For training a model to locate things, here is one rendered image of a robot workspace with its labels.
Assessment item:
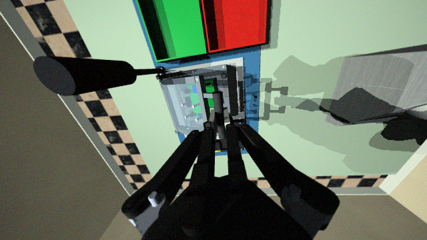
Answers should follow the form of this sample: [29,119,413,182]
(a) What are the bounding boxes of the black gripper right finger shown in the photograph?
[224,107,340,239]

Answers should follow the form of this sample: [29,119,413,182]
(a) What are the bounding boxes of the green circuit board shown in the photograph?
[205,80,215,112]

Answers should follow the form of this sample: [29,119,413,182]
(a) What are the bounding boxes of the red open-top bin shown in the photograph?
[201,0,267,55]

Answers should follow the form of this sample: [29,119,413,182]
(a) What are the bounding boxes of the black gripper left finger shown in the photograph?
[121,109,217,237]

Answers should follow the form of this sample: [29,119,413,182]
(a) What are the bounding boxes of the green open-top bin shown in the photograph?
[136,0,208,63]

